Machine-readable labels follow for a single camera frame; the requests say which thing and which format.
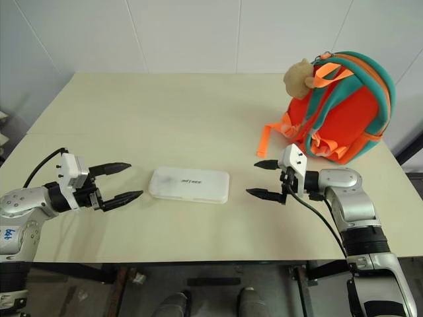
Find black flat bar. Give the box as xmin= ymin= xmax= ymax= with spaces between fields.
xmin=186 ymin=277 xmax=242 ymax=287

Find orange and teal backpack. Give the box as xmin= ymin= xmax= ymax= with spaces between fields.
xmin=255 ymin=50 xmax=397 ymax=165

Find white plastic case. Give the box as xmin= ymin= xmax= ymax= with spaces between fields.
xmin=147 ymin=166 xmax=230 ymax=205

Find white objects beside table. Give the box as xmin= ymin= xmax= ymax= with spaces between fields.
xmin=0 ymin=110 xmax=10 ymax=148

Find dark rounded shape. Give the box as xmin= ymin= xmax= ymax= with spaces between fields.
xmin=154 ymin=290 xmax=193 ymax=317
xmin=237 ymin=286 xmax=266 ymax=317

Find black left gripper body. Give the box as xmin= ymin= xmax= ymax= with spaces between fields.
xmin=73 ymin=176 xmax=107 ymax=212

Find black metal stand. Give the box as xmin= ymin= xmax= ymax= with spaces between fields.
xmin=395 ymin=127 xmax=423 ymax=172

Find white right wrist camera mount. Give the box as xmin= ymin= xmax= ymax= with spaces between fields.
xmin=277 ymin=143 xmax=308 ymax=196

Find beige plush toy pendant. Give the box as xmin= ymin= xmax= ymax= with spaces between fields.
xmin=284 ymin=57 xmax=315 ymax=99

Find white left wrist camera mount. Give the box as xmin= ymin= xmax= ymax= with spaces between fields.
xmin=56 ymin=152 xmax=91 ymax=200

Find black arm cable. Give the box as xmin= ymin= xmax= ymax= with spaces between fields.
xmin=286 ymin=183 xmax=348 ymax=259
xmin=22 ymin=147 xmax=69 ymax=190

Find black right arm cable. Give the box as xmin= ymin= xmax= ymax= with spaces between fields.
xmin=286 ymin=183 xmax=348 ymax=259

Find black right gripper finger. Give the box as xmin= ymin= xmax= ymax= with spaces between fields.
xmin=245 ymin=188 xmax=287 ymax=206
xmin=253 ymin=158 xmax=280 ymax=172

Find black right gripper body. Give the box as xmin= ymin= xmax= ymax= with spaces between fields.
xmin=280 ymin=166 xmax=300 ymax=199

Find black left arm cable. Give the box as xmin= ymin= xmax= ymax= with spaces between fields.
xmin=22 ymin=147 xmax=69 ymax=190

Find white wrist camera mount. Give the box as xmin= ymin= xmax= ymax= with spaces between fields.
xmin=277 ymin=143 xmax=308 ymax=196
xmin=56 ymin=152 xmax=91 ymax=200

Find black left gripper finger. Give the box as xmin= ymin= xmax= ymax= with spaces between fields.
xmin=101 ymin=190 xmax=144 ymax=213
xmin=88 ymin=161 xmax=134 ymax=180

